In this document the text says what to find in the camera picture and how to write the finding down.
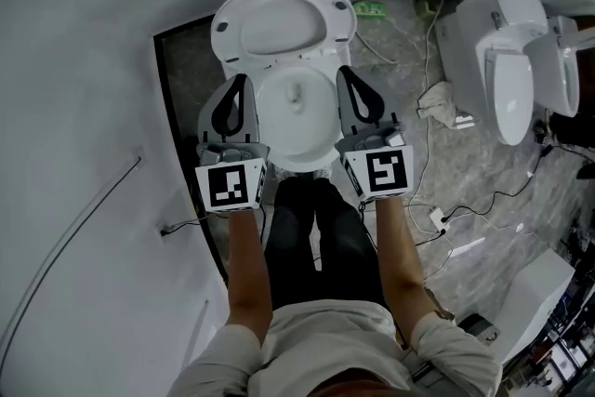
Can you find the white rectangular tub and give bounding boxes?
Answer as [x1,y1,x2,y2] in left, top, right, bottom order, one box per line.
[500,245,576,366]

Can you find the green bottle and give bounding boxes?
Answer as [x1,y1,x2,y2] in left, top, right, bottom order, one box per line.
[351,0,389,20]

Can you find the thin black wall conduit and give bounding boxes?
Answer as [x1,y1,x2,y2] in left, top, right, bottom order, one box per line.
[0,146,143,350]

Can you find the person's light grey shirt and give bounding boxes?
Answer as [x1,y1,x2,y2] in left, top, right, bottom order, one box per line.
[171,299,504,397]

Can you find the person's left forearm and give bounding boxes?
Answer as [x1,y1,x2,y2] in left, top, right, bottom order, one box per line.
[225,207,274,354]

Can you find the person's black trousers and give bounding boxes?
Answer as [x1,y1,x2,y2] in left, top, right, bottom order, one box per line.
[262,176,390,311]

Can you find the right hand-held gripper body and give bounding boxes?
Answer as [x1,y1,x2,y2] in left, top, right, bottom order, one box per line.
[334,125,415,204]

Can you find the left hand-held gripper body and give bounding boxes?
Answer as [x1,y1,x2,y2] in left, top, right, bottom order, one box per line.
[194,141,271,214]

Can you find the white power adapter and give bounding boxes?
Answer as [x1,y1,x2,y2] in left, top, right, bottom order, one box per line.
[427,206,449,234]

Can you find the white crumpled cloth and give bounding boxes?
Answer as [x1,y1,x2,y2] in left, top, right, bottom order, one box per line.
[416,81,456,129]

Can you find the white toilet bowl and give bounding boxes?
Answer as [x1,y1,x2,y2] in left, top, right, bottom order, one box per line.
[217,53,355,176]

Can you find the black wall plug cable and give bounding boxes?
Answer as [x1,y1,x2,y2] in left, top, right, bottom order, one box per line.
[160,206,208,238]

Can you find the white toilet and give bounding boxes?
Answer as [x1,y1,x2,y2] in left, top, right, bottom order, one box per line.
[434,0,550,147]
[524,15,582,119]

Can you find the small green object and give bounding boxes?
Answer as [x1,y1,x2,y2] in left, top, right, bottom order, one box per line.
[415,0,439,20]

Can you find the person's right forearm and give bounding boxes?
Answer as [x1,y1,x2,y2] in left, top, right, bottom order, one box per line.
[373,195,428,352]

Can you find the black floor cable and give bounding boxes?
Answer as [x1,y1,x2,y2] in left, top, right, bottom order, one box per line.
[413,148,554,247]

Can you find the white floor cable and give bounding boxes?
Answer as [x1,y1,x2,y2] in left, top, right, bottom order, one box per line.
[406,0,459,210]

